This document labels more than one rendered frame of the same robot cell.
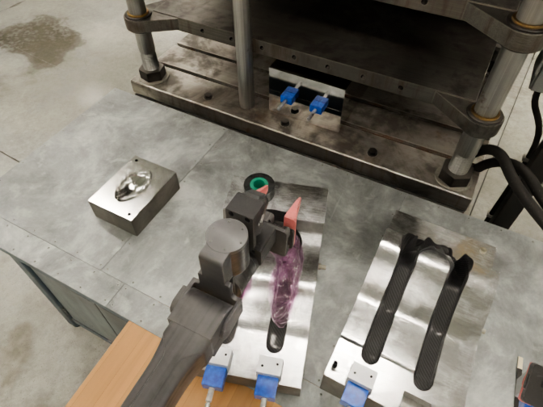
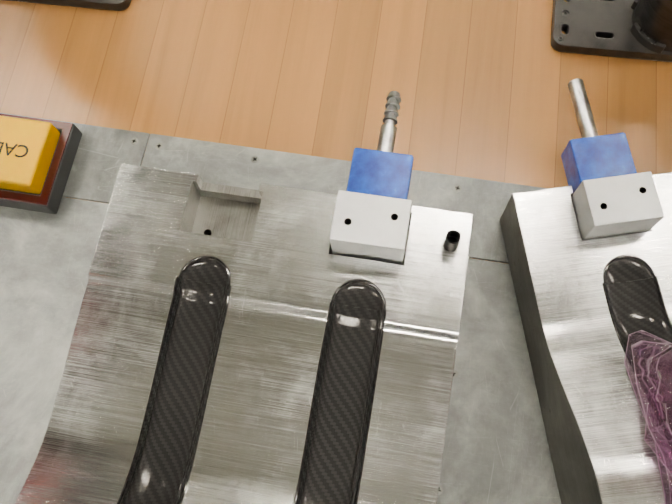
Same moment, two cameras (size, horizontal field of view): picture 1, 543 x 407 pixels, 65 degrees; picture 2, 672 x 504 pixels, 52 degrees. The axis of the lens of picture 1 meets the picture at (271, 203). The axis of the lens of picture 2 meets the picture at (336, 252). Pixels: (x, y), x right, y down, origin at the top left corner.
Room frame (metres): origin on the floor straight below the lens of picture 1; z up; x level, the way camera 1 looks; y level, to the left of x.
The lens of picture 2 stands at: (0.42, -0.23, 1.34)
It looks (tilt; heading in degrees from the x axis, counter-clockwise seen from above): 71 degrees down; 171
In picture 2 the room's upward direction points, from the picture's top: 9 degrees counter-clockwise
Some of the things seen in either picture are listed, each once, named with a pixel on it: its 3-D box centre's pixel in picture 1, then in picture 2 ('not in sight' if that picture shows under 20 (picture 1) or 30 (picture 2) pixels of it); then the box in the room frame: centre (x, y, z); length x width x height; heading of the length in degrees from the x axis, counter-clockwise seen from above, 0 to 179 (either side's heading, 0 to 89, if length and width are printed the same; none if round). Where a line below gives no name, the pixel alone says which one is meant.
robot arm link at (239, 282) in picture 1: (232, 270); not in sight; (0.33, 0.06, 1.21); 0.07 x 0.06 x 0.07; 154
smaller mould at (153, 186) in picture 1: (136, 194); not in sight; (0.79, 0.39, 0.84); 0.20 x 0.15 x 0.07; 152
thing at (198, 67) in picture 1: (326, 75); not in sight; (1.49, -0.22, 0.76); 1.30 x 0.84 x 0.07; 62
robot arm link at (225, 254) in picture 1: (215, 275); not in sight; (0.30, 0.08, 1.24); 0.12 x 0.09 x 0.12; 154
